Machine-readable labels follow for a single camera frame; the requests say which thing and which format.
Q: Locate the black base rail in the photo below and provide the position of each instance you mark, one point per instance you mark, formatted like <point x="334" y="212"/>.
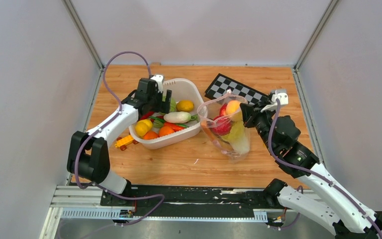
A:
<point x="195" y="204"/>

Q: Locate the yellow napa cabbage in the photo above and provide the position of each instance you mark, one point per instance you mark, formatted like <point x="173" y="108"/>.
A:
<point x="238" y="138"/>

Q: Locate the clear zip top bag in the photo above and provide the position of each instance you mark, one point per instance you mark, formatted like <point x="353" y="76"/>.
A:
<point x="209" y="110"/>

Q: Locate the orange fruit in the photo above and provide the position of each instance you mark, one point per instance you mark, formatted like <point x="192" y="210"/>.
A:
<point x="165" y="130"/>
<point x="150" y="135"/>

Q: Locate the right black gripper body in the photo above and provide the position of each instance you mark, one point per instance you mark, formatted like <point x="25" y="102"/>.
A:
<point x="261" y="121"/>

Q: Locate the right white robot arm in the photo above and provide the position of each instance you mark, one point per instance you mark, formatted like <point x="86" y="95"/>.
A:
<point x="340" y="212"/>

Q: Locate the green round cabbage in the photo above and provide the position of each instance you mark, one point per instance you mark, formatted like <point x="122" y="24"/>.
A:
<point x="173" y="105"/>

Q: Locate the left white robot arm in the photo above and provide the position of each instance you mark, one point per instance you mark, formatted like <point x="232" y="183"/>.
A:
<point x="89" y="151"/>

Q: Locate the white plastic basket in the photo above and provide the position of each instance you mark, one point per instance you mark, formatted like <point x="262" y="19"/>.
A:
<point x="182" y="89"/>

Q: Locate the black white checkerboard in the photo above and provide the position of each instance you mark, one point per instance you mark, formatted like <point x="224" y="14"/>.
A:
<point x="221" y="83"/>

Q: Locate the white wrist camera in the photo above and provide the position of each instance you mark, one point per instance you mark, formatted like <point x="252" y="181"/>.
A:
<point x="276" y="96"/>
<point x="159" y="80"/>

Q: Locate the red chili pepper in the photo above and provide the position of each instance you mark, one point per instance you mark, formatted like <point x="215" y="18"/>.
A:
<point x="147" y="115"/>

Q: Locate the yellow lemon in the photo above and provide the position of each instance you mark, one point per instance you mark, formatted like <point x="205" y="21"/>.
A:
<point x="142" y="127"/>

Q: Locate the carrot with green stem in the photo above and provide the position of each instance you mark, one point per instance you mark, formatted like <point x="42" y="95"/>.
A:
<point x="159" y="122"/>

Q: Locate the white daikon radish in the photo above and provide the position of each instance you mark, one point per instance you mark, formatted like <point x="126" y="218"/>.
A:
<point x="177" y="117"/>

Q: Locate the yellow peach fruit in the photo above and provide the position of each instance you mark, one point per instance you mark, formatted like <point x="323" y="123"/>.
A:
<point x="233" y="110"/>

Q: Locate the yellow toy car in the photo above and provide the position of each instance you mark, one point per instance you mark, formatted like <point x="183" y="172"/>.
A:
<point x="122" y="142"/>

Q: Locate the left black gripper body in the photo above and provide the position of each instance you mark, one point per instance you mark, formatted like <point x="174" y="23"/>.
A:
<point x="156" y="101"/>

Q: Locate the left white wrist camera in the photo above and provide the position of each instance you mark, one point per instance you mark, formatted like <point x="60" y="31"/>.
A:
<point x="159" y="80"/>

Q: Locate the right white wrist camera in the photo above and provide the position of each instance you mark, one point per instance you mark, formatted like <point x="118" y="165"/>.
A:
<point x="276" y="96"/>

